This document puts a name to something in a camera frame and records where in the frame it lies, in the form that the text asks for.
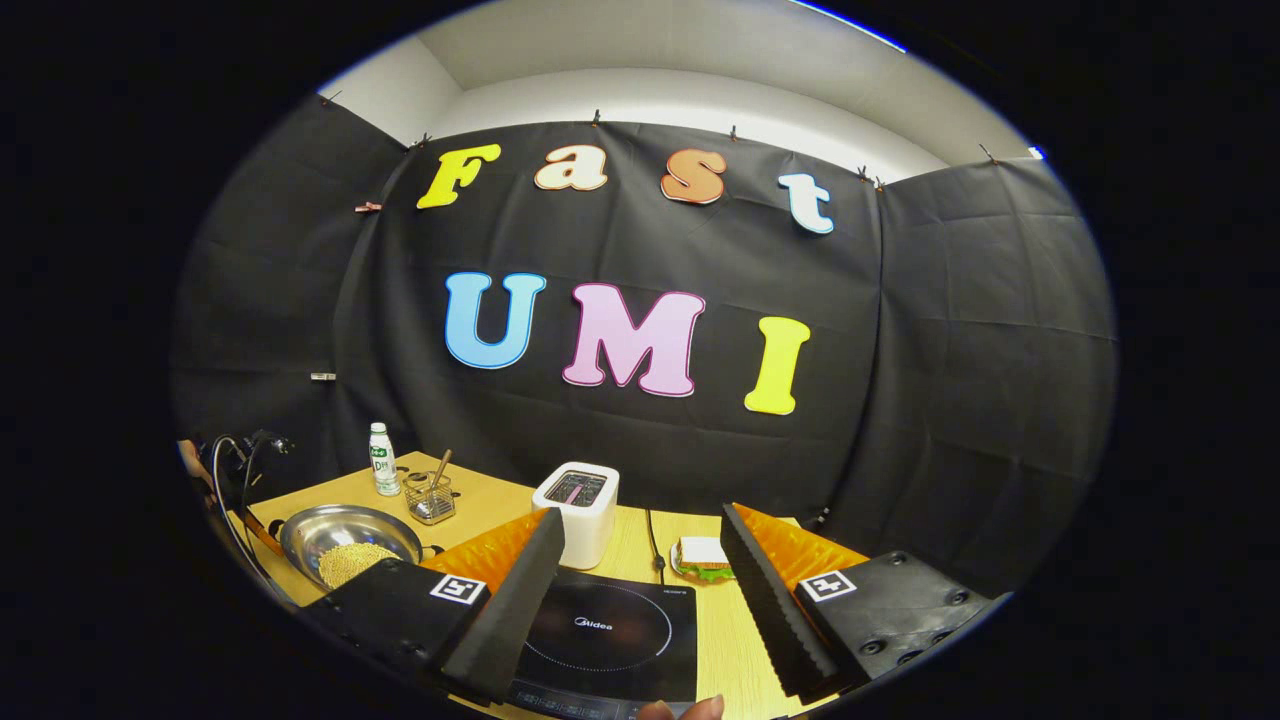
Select pile of soybeans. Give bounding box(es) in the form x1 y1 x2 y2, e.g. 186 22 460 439
318 543 401 589

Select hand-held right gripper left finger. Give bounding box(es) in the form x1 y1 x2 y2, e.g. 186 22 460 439
300 507 567 706

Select sandwich with lettuce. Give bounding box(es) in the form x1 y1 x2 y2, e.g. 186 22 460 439
674 537 736 584

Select clear utensil holder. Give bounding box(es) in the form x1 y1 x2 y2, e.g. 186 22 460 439
404 472 457 526

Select small plastic bottle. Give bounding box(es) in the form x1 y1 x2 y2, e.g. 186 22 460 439
369 422 401 497

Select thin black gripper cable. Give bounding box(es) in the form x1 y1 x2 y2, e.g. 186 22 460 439
210 435 301 606

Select white toaster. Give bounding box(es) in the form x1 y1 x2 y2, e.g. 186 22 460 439
532 462 620 571

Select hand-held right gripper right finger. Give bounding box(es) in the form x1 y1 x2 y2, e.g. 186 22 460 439
720 503 1011 706

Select black induction cooktop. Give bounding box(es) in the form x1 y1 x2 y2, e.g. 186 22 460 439
505 570 698 720

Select stainless steel pot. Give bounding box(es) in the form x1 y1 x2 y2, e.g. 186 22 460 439
278 504 443 591

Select row of dark cloth clips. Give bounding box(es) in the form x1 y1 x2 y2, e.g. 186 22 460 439
320 92 1001 191

